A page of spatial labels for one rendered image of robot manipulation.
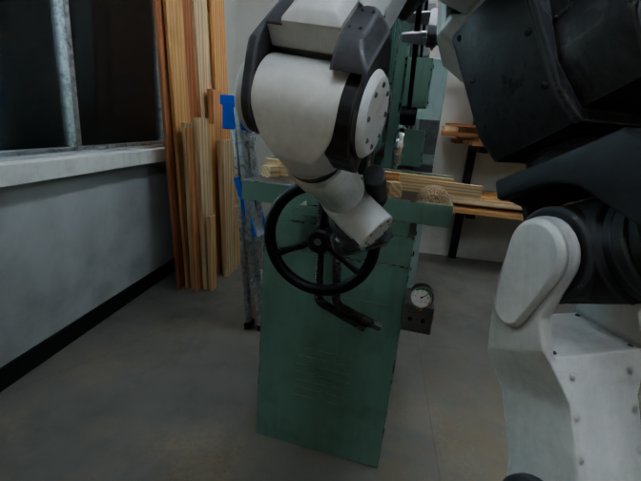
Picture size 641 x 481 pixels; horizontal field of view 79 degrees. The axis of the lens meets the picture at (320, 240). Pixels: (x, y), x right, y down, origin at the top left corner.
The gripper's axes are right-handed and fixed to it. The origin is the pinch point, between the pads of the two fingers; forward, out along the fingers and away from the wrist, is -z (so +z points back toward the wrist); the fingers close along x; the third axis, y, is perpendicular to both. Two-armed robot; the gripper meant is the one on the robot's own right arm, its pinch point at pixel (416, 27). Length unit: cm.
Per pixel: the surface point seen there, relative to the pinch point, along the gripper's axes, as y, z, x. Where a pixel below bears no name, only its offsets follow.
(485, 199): 180, 56, -115
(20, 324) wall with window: 81, -137, 76
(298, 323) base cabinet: 62, -23, 60
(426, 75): 21.8, 3.7, -14.3
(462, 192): 36.8, 19.1, 20.1
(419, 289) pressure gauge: 42, 11, 52
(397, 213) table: 31.6, 2.2, 35.7
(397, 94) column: 27.3, -4.9, -11.3
